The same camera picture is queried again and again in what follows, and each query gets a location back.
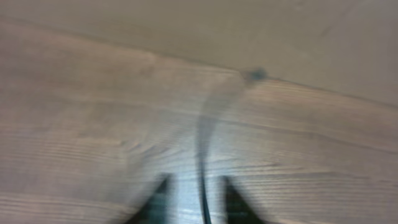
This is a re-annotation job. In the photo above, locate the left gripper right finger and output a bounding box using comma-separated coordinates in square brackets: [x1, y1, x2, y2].
[223, 176, 267, 224]

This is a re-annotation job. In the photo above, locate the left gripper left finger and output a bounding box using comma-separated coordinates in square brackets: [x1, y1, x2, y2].
[124, 174, 172, 224]

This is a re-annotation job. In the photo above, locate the black USB cable thin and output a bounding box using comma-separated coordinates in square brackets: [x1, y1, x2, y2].
[195, 68, 268, 224]

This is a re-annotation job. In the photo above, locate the cardboard wall panel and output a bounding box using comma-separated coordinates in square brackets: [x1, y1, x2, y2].
[1, 0, 397, 105]

